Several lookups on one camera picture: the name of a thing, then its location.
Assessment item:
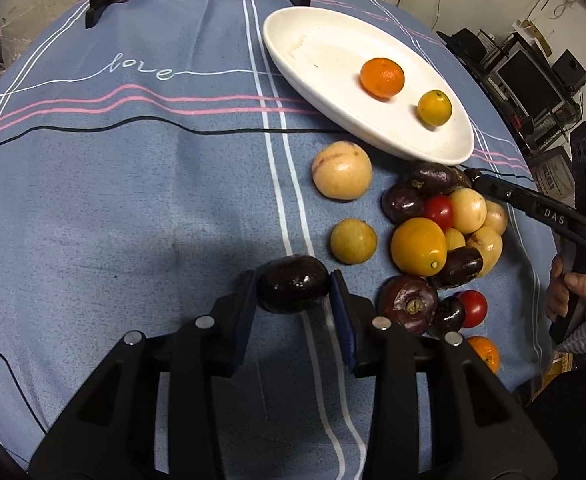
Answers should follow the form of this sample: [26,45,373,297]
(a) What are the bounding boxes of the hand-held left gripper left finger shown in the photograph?
[28,269,261,480]

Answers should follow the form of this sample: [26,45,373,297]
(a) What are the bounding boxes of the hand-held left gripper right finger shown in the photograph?
[329,269,558,480]

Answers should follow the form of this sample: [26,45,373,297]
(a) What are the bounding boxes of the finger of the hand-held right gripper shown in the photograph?
[473,172,536,211]

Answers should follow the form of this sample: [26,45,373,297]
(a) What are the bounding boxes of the yellow-green round fruit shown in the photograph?
[330,218,378,265]

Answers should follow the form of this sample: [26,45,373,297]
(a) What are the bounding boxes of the small orange tomato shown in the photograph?
[391,217,448,277]

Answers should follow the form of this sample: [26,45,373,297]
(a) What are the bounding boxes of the small dark purple plum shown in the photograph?
[428,296,468,339]

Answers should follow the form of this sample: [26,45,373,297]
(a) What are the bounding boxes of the large pale yellow plum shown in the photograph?
[312,141,374,202]

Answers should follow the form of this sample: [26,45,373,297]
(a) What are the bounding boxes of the orange mandarin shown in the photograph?
[360,57,405,99]
[465,336,501,375]

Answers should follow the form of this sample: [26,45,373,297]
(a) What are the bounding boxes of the white oval plate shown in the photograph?
[263,7,475,166]

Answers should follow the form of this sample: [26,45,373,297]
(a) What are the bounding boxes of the person's right hand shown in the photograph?
[547,255,586,323]

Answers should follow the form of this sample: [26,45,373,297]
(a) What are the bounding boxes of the cardboard box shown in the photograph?
[528,152,576,201]

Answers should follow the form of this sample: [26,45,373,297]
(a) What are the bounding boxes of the red cherry tomato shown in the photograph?
[423,195,454,231]
[457,290,488,329]

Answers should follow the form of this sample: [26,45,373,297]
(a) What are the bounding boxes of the black speaker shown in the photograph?
[553,50,586,92]

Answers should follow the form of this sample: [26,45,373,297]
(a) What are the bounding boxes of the yellow-green kumquat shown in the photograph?
[417,89,452,128]

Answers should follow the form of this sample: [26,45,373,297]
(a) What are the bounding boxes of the computer monitor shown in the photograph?
[495,47,568,116]

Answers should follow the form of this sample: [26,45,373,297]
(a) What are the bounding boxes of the black computer desk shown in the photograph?
[438,27,581,161]

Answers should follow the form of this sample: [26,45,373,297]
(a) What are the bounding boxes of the blue striped tablecloth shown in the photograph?
[0,0,558,480]

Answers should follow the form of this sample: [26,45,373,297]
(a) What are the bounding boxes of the person's dark clothing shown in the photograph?
[515,355,586,480]

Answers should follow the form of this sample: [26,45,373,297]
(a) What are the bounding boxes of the thin black cable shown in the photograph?
[0,325,48,433]
[0,116,531,181]

